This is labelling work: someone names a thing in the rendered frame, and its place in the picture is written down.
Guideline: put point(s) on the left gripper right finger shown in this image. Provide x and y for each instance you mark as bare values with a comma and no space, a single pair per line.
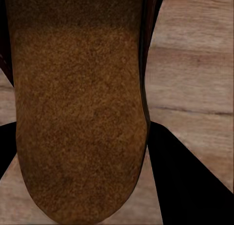
188,193

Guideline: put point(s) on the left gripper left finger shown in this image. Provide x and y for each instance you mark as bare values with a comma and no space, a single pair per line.
8,148

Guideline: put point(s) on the sandal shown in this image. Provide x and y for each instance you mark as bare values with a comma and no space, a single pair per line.
78,68

